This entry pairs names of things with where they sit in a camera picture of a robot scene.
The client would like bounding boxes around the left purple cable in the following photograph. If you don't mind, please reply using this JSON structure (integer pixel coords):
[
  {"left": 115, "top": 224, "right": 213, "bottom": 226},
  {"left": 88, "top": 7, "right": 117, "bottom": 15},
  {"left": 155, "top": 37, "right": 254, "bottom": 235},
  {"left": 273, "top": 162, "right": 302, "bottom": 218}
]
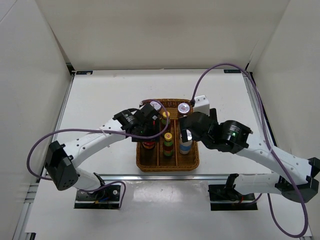
[{"left": 26, "top": 99, "right": 169, "bottom": 209}]

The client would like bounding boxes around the purple cable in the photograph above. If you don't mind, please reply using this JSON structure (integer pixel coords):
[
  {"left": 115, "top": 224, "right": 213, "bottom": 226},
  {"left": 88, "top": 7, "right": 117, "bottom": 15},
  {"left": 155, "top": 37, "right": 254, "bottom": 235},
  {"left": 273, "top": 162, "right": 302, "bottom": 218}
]
[
  {"left": 191, "top": 62, "right": 309, "bottom": 237},
  {"left": 26, "top": 99, "right": 169, "bottom": 209}
]

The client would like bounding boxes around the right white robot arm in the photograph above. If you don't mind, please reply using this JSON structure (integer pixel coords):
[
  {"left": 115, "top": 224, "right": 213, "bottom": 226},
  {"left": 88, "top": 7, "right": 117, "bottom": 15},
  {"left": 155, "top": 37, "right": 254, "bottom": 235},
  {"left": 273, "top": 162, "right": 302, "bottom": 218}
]
[{"left": 178, "top": 108, "right": 320, "bottom": 203}]

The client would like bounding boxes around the yellow-cap chili bottle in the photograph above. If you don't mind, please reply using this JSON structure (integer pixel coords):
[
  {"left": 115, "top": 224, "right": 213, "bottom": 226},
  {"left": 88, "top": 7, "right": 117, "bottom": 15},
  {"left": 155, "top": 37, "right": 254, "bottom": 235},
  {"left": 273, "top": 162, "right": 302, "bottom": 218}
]
[
  {"left": 160, "top": 111, "right": 171, "bottom": 134},
  {"left": 163, "top": 132, "right": 174, "bottom": 158}
]

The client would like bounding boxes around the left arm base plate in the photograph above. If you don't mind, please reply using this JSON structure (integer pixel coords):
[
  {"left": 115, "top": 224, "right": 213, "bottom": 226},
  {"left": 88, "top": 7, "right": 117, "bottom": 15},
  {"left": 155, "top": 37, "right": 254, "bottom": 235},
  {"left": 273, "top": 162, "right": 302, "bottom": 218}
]
[{"left": 74, "top": 174, "right": 126, "bottom": 210}]

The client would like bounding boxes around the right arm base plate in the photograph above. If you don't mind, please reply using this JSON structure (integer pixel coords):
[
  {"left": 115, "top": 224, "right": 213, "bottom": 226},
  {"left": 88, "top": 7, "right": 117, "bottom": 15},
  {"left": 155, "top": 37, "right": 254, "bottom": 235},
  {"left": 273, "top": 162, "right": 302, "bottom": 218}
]
[{"left": 208, "top": 179, "right": 262, "bottom": 211}]

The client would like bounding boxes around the red-lid sauce jar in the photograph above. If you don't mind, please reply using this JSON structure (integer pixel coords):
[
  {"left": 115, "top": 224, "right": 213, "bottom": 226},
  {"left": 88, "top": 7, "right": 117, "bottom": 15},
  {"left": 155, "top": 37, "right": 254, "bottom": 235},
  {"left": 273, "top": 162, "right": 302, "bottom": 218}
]
[{"left": 142, "top": 141, "right": 156, "bottom": 150}]

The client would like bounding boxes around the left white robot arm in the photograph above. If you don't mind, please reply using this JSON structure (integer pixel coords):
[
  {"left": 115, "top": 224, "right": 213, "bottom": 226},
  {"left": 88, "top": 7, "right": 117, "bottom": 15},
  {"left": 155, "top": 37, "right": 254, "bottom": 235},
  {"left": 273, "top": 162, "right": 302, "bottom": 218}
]
[{"left": 44, "top": 103, "right": 160, "bottom": 200}]

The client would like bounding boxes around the brown wicker divided basket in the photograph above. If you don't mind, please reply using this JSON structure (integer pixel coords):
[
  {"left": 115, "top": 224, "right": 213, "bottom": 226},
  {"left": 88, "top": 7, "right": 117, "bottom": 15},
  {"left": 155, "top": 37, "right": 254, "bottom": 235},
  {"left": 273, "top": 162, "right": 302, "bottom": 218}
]
[{"left": 136, "top": 98, "right": 200, "bottom": 172}]

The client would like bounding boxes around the white-lid spice jar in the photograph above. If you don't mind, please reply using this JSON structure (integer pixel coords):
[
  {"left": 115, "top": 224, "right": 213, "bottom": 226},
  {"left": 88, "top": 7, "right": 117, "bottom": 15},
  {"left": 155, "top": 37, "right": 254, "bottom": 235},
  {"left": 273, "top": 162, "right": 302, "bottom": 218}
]
[
  {"left": 177, "top": 102, "right": 191, "bottom": 117},
  {"left": 149, "top": 100, "right": 162, "bottom": 112}
]

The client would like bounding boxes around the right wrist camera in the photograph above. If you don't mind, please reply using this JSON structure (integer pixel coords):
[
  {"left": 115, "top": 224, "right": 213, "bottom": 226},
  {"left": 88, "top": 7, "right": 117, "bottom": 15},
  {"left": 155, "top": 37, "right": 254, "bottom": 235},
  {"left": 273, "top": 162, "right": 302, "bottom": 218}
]
[{"left": 190, "top": 95, "right": 210, "bottom": 116}]

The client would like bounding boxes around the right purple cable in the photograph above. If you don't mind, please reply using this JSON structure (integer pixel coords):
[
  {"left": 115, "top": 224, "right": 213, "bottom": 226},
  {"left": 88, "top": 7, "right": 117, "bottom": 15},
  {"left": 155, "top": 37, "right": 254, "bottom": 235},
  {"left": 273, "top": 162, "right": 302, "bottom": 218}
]
[{"left": 191, "top": 62, "right": 309, "bottom": 237}]

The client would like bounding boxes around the silver-cap pepper shaker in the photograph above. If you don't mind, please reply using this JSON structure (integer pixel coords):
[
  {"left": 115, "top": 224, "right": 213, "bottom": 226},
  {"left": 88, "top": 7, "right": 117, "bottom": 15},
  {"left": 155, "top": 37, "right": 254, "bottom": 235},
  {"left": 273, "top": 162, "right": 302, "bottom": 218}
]
[{"left": 179, "top": 130, "right": 193, "bottom": 155}]

